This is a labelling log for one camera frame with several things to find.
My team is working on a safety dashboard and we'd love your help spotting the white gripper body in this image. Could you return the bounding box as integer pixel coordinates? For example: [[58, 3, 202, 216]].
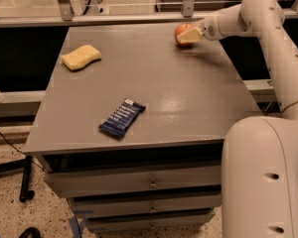
[[199, 13, 224, 41]]

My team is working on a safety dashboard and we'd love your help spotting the red apple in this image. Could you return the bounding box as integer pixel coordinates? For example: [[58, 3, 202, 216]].
[[174, 23, 195, 47]]

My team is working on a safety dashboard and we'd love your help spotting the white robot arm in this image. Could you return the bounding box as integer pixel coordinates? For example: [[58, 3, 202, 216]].
[[176, 0, 298, 238]]

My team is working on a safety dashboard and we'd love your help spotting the blue rxbar wrapper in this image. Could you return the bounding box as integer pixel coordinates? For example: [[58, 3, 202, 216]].
[[98, 98, 146, 138]]

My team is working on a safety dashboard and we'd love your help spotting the yellow sponge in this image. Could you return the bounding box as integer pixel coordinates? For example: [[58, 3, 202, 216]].
[[61, 45, 101, 71]]

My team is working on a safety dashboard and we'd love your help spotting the grey drawer cabinet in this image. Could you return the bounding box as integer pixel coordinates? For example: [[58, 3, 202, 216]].
[[25, 24, 259, 233]]

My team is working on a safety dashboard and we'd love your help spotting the middle grey drawer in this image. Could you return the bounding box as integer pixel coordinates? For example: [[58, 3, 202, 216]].
[[70, 191, 221, 218]]

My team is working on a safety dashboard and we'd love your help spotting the grey drawer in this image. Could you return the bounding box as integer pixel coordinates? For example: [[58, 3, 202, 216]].
[[45, 163, 221, 198], [70, 191, 221, 218], [85, 208, 215, 233]]

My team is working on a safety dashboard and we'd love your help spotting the top grey drawer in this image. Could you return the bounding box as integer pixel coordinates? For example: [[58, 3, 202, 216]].
[[45, 163, 221, 198]]

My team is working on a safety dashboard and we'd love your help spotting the bottom grey drawer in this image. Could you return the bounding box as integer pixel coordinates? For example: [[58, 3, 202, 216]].
[[85, 208, 215, 233]]

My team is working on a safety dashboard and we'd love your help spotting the black stand leg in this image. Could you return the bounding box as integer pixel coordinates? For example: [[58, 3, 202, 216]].
[[0, 156, 35, 202]]

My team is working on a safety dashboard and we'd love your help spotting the black shoe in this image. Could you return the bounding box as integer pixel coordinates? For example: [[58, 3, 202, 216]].
[[19, 227, 41, 238]]

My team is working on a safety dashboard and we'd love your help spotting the grey metal rail frame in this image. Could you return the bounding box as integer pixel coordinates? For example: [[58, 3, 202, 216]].
[[0, 0, 298, 28]]

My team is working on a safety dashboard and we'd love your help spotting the black cable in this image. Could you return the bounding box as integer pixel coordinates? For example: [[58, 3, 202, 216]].
[[0, 122, 46, 172]]

